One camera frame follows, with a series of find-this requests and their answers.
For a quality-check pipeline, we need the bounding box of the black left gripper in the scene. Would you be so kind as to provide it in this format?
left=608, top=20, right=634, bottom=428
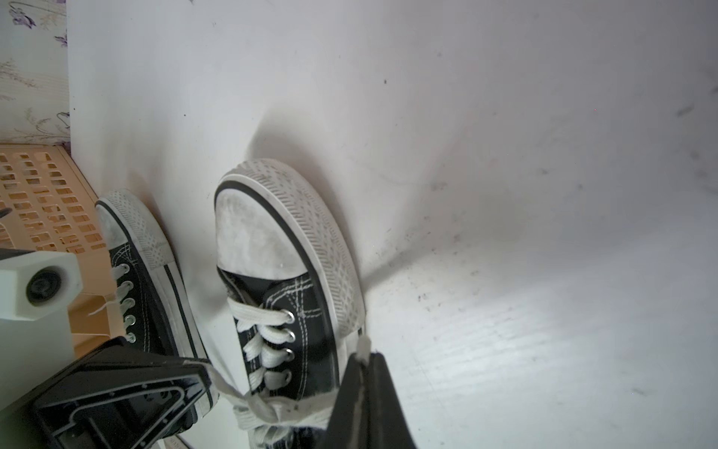
left=1, top=338, right=212, bottom=448

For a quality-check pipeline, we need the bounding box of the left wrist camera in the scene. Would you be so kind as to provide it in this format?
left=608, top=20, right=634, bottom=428
left=1, top=249, right=83, bottom=409

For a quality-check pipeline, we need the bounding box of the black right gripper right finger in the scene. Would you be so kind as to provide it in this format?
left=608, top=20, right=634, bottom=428
left=366, top=353, right=417, bottom=449

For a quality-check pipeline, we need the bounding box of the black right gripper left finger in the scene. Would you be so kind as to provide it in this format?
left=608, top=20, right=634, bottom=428
left=318, top=355, right=368, bottom=449

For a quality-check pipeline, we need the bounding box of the black canvas sneaker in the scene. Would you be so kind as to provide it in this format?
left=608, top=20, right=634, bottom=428
left=95, top=189, right=208, bottom=359
left=214, top=159, right=366, bottom=448

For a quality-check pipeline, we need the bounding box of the peach plastic file organizer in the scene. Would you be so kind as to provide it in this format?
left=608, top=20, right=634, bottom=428
left=1, top=144, right=123, bottom=357

